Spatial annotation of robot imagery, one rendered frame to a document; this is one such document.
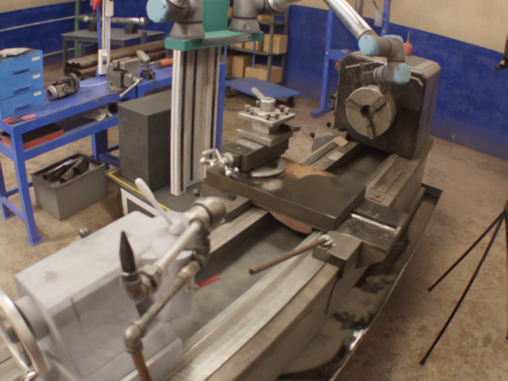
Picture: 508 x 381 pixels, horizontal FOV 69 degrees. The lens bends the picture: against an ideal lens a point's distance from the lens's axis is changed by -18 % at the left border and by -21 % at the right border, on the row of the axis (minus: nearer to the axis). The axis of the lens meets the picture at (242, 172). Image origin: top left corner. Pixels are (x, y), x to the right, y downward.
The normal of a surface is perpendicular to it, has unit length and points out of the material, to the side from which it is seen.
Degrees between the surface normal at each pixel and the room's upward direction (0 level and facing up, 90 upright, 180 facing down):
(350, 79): 90
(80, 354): 70
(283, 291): 0
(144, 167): 90
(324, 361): 0
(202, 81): 90
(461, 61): 90
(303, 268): 0
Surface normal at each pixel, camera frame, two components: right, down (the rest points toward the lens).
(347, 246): 0.06, -0.90
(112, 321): 0.79, -0.02
